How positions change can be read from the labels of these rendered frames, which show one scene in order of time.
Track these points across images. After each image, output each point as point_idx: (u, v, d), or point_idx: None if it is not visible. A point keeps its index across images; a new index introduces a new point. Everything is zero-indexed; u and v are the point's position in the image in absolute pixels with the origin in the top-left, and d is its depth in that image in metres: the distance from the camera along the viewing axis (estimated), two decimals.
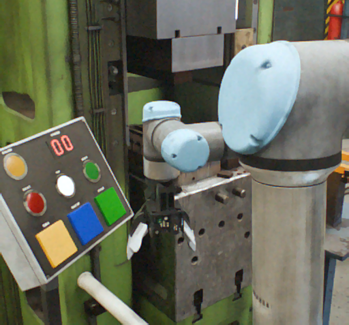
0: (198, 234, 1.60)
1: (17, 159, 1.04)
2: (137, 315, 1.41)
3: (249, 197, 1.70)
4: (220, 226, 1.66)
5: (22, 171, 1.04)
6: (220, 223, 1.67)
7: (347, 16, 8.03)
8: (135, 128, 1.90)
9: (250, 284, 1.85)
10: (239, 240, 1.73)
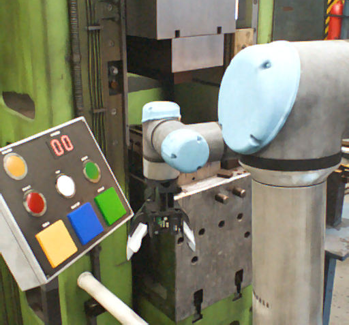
0: (198, 234, 1.60)
1: (17, 159, 1.04)
2: (137, 315, 1.41)
3: (249, 197, 1.70)
4: (220, 226, 1.66)
5: (22, 171, 1.04)
6: (220, 223, 1.67)
7: (347, 16, 8.03)
8: (135, 128, 1.90)
9: (250, 284, 1.85)
10: (239, 240, 1.73)
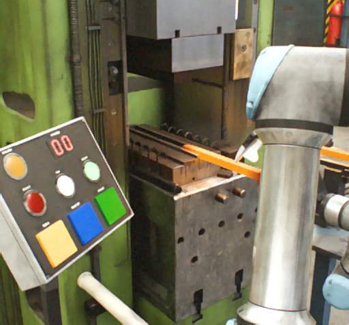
0: (198, 234, 1.60)
1: (17, 159, 1.04)
2: (137, 315, 1.41)
3: (249, 197, 1.70)
4: (220, 226, 1.66)
5: (22, 171, 1.04)
6: (220, 223, 1.67)
7: (347, 16, 8.03)
8: (135, 128, 1.90)
9: None
10: (239, 240, 1.73)
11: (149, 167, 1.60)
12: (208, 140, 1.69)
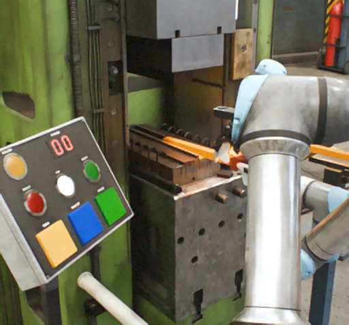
0: (198, 234, 1.60)
1: (17, 159, 1.04)
2: (137, 315, 1.41)
3: None
4: (220, 226, 1.66)
5: (22, 171, 1.04)
6: (220, 223, 1.67)
7: (347, 16, 8.03)
8: (135, 128, 1.90)
9: None
10: (239, 240, 1.73)
11: (149, 167, 1.60)
12: (208, 140, 1.69)
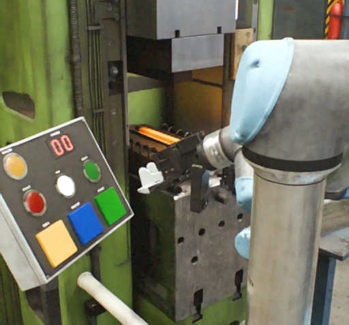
0: (198, 234, 1.60)
1: (17, 159, 1.04)
2: (137, 315, 1.41)
3: None
4: (220, 226, 1.66)
5: (22, 171, 1.04)
6: (220, 223, 1.67)
7: (347, 16, 8.03)
8: (135, 128, 1.90)
9: None
10: None
11: None
12: None
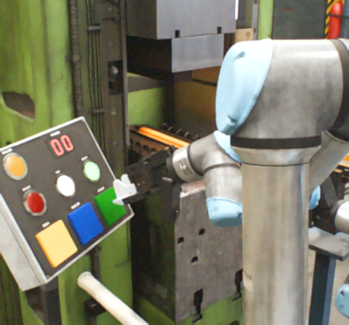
0: (198, 234, 1.60)
1: (17, 159, 1.04)
2: (137, 315, 1.41)
3: None
4: (220, 226, 1.66)
5: (22, 171, 1.04)
6: None
7: (347, 16, 8.03)
8: (135, 128, 1.90)
9: None
10: (239, 240, 1.73)
11: None
12: None
